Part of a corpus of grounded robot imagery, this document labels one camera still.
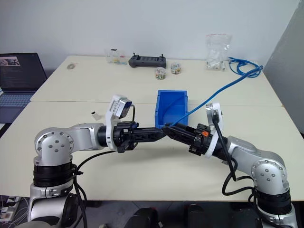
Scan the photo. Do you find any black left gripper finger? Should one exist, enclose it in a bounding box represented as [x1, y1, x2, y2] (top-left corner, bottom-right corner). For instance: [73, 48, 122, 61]
[133, 135, 165, 143]
[133, 127, 167, 137]

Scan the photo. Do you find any dark laptop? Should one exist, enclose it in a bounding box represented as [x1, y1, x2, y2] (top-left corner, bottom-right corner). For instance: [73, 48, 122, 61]
[0, 52, 48, 124]

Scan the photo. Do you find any grey handheld remote controller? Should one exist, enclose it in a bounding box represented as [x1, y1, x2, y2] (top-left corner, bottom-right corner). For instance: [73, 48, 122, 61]
[128, 53, 168, 69]

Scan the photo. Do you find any dark rounded shape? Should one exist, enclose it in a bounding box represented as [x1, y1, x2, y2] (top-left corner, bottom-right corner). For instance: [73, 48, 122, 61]
[182, 203, 210, 228]
[124, 206, 159, 228]

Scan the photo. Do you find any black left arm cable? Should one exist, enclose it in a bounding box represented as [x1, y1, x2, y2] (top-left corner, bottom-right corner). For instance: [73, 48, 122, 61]
[71, 104, 136, 228]

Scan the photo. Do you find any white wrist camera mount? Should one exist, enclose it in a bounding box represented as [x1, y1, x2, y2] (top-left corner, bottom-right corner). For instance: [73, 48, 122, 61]
[104, 94, 133, 151]
[203, 102, 225, 159]

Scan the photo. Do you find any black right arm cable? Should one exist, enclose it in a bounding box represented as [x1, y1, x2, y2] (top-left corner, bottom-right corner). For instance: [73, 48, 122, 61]
[212, 111, 255, 196]

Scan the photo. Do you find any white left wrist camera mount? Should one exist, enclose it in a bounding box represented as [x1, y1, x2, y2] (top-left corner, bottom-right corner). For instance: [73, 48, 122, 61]
[104, 94, 133, 151]

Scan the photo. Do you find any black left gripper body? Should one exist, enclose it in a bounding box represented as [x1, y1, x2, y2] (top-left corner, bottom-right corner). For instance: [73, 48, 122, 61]
[113, 120, 140, 154]

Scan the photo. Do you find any blue plastic bin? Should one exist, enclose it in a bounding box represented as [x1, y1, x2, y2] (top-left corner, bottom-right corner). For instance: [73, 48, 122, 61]
[154, 89, 190, 129]

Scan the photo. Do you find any clear plastic box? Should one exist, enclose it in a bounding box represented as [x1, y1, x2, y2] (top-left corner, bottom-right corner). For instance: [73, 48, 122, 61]
[105, 48, 127, 66]

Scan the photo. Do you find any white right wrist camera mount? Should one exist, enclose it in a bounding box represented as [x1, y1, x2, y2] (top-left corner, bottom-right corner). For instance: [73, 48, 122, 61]
[203, 102, 225, 159]

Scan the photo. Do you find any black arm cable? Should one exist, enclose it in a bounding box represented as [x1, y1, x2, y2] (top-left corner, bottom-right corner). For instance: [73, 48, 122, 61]
[212, 111, 255, 196]
[71, 104, 136, 228]

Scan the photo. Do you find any power strip with white cables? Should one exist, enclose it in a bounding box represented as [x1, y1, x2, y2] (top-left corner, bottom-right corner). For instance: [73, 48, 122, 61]
[0, 195, 30, 225]

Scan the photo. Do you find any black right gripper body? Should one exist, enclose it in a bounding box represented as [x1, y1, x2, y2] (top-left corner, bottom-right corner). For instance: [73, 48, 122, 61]
[189, 123, 212, 157]

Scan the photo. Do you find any clear bag of white couplers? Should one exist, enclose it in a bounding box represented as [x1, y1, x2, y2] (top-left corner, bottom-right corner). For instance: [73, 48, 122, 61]
[205, 33, 232, 71]

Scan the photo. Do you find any clear jar of small parts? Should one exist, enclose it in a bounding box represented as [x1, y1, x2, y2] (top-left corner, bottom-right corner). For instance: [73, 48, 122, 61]
[154, 66, 166, 81]
[170, 62, 182, 75]

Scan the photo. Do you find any blue network cable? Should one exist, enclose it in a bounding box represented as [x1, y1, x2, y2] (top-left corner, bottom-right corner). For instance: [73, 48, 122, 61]
[163, 56, 264, 126]

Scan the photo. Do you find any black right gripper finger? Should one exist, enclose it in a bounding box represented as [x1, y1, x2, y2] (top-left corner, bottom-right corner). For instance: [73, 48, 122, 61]
[174, 122, 200, 136]
[163, 126, 196, 146]

